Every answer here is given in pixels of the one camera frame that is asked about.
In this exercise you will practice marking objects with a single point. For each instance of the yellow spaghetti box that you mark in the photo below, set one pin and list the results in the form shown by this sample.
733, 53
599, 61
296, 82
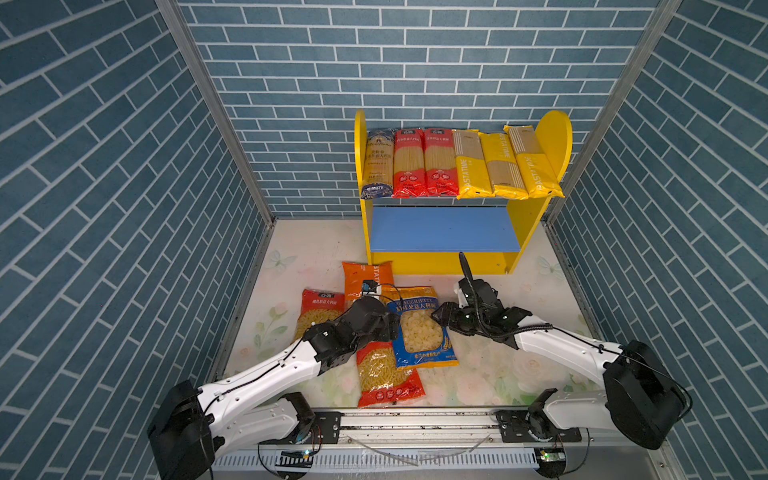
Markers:
536, 170
503, 170
472, 174

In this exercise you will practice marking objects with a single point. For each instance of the dark blue spaghetti bag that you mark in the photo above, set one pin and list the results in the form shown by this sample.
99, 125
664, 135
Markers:
378, 165

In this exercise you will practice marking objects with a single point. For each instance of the red macaroni bag back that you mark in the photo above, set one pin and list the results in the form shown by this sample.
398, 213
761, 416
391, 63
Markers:
318, 307

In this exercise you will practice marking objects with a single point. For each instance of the blue elbow pasta bag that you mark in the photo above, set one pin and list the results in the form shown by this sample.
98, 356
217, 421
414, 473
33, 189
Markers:
422, 342

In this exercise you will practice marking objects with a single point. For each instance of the aluminium corner post right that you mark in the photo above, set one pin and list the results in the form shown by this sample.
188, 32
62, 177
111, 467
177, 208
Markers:
657, 24

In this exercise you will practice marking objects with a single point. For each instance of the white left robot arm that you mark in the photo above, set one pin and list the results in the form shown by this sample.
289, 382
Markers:
194, 426

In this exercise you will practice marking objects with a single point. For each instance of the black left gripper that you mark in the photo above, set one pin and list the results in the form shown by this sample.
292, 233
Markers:
390, 326

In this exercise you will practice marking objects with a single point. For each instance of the orange pasta bag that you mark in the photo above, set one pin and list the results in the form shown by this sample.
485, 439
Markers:
356, 273

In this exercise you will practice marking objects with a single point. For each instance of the red macaroni bag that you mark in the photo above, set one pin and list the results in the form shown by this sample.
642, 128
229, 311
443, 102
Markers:
381, 381
318, 307

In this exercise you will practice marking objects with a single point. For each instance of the aluminium corner post left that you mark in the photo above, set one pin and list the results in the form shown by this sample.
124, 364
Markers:
181, 33

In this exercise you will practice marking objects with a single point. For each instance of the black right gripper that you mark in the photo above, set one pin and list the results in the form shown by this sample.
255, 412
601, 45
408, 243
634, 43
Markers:
447, 316

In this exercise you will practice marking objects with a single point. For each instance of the aluminium corner post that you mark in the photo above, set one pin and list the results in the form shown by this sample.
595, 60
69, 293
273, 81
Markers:
657, 24
181, 33

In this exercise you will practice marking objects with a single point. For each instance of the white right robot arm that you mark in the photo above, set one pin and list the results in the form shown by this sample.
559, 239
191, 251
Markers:
636, 396

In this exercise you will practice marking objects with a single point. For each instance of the red macaroni bag front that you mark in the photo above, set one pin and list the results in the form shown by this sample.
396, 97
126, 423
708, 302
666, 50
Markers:
381, 381

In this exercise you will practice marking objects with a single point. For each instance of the yellow shelf unit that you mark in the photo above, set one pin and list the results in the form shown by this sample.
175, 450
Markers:
425, 235

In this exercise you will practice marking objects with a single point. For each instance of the red spaghetti bag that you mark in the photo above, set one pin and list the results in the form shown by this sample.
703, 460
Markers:
440, 163
409, 164

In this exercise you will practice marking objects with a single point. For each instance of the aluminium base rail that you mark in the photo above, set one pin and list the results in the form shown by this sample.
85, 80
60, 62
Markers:
446, 443

